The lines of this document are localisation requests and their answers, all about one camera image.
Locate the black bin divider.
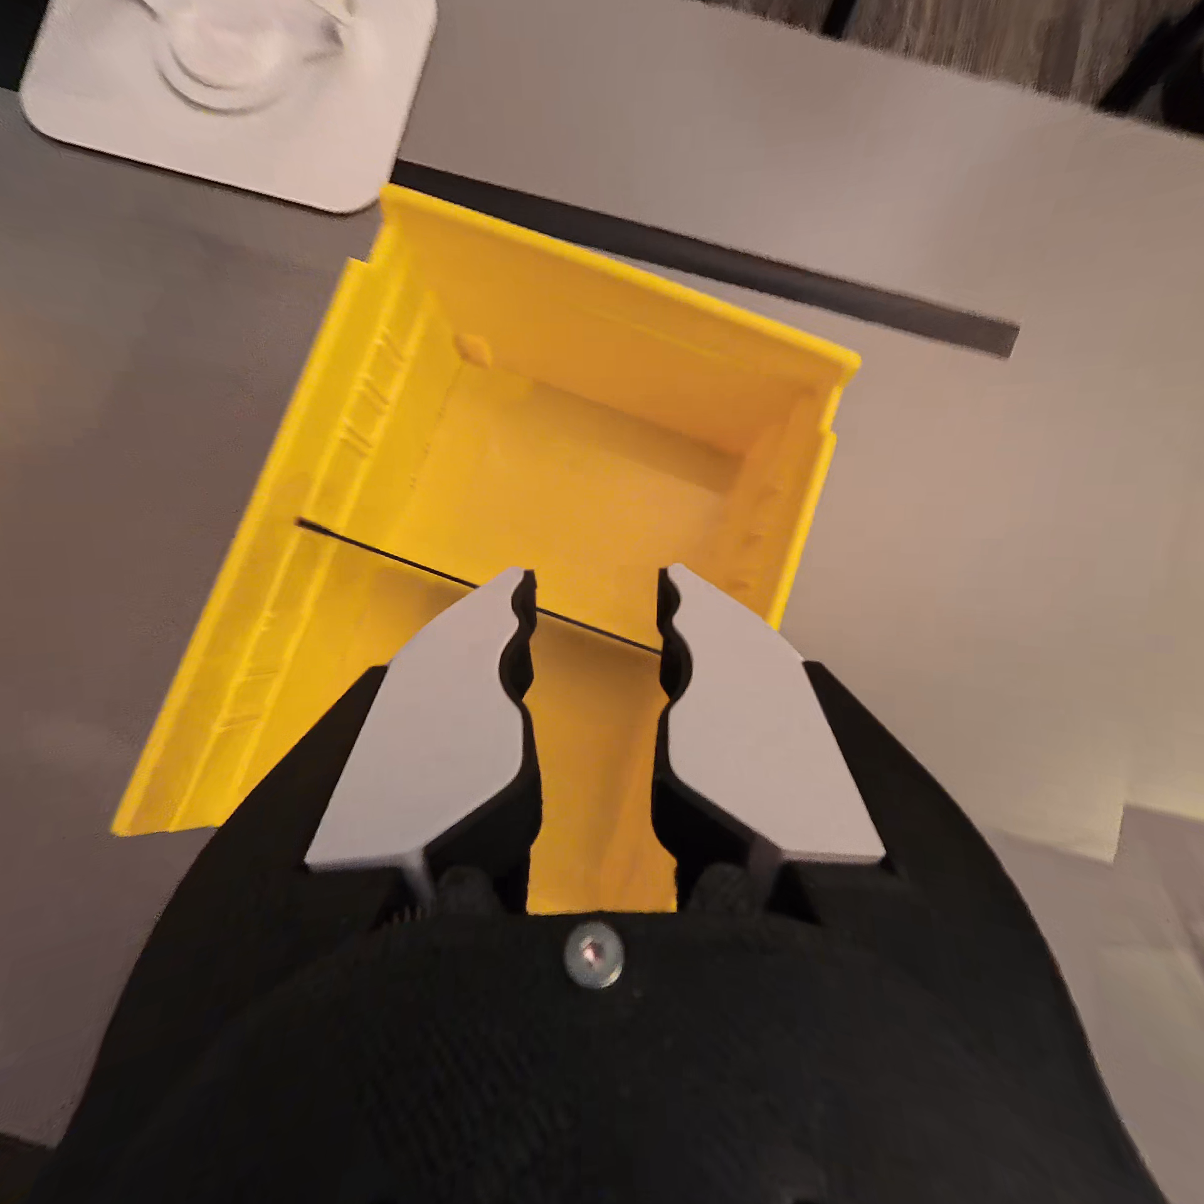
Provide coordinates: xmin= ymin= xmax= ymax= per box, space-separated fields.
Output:
xmin=295 ymin=518 xmax=663 ymax=655

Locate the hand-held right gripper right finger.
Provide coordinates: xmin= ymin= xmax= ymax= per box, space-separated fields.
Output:
xmin=653 ymin=565 xmax=888 ymax=893

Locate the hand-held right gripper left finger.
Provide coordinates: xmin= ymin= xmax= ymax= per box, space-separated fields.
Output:
xmin=303 ymin=566 xmax=548 ymax=906

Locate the yellow plastic bin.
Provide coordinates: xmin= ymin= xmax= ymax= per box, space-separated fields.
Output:
xmin=111 ymin=184 xmax=862 ymax=916

